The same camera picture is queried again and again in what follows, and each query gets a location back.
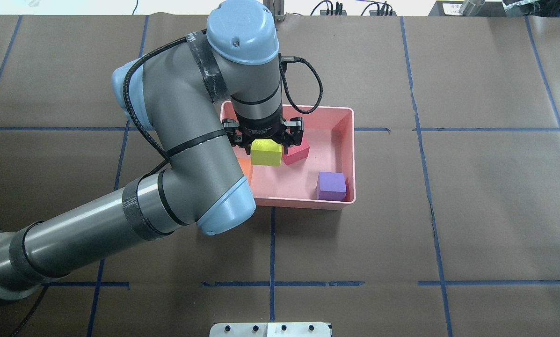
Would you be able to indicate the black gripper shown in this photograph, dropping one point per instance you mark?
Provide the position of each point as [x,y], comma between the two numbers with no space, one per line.
[261,128]

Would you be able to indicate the yellow foam block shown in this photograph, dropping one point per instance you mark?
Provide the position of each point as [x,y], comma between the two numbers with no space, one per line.
[266,152]

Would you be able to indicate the orange foam block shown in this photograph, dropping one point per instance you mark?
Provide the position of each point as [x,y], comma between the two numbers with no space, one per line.
[246,167]

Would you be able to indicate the pink foam block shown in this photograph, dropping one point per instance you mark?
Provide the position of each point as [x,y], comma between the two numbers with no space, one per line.
[296,153]

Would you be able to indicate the purple foam block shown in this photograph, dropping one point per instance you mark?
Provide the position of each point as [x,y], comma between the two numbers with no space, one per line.
[331,186]

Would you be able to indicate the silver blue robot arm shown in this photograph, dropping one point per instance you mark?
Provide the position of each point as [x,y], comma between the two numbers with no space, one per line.
[63,140]

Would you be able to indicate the silver metal cylinder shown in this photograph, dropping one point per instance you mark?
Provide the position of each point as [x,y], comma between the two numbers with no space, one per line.
[471,8]

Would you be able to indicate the aluminium frame post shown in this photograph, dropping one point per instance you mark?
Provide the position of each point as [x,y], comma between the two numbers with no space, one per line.
[277,9]

